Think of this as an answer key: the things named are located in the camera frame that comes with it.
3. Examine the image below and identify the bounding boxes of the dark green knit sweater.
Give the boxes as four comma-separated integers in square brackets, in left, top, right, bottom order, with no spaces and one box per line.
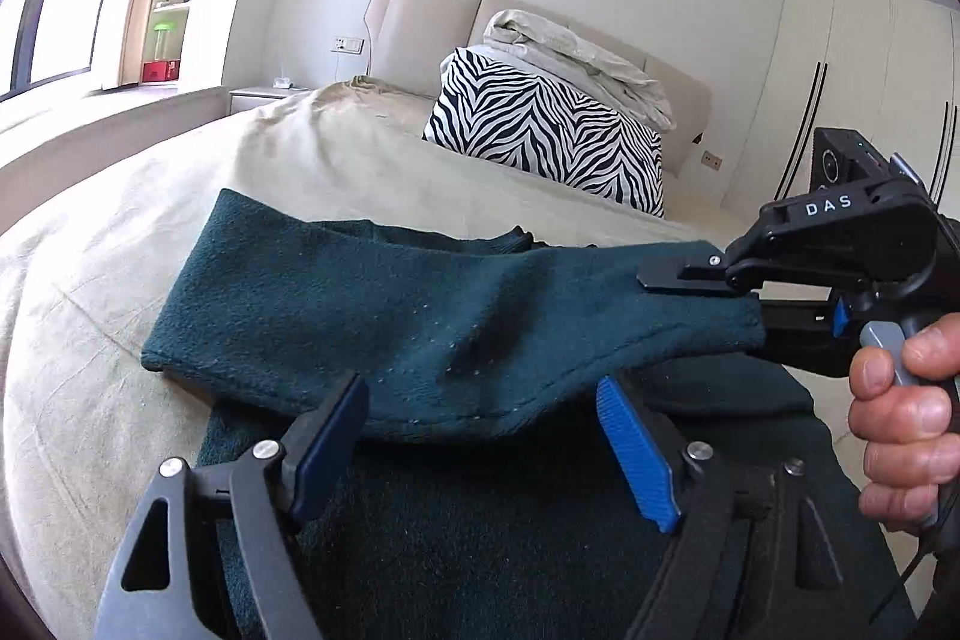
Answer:
[142,188,920,640]

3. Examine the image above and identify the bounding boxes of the person's right hand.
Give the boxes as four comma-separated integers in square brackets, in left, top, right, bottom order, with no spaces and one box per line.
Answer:
[847,317,960,530]

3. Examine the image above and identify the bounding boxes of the bed with beige sheet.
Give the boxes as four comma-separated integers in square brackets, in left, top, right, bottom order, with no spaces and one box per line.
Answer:
[0,76,721,640]

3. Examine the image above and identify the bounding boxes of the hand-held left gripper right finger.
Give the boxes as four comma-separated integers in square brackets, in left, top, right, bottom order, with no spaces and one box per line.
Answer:
[596,376,912,640]

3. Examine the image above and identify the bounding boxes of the black strap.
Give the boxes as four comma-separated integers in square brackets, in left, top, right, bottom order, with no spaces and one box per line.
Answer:
[891,520,950,627]

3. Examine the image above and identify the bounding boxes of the folded cream quilt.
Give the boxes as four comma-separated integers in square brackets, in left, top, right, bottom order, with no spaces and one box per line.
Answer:
[482,8,676,131]

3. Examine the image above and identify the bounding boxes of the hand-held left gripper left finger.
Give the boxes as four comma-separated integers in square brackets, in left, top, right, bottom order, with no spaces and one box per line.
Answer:
[94,373,370,640]

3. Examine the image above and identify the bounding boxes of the zebra striped pillow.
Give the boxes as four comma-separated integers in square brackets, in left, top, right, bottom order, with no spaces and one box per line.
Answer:
[422,47,665,220]

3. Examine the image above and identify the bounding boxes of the cream wardrobe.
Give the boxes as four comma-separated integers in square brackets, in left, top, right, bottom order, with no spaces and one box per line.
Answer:
[720,0,960,221]

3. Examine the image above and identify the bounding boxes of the white nightstand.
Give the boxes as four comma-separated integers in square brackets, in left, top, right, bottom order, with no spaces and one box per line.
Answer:
[229,83,312,118]

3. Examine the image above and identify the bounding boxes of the white window bench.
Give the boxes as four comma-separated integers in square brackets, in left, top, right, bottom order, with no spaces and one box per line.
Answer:
[0,85,230,180]

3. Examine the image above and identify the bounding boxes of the beige padded headboard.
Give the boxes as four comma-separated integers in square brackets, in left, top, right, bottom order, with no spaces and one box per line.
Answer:
[365,0,713,176]

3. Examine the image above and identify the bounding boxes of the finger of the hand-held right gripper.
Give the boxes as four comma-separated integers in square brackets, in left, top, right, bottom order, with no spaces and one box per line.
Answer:
[637,241,757,298]
[757,299,853,378]

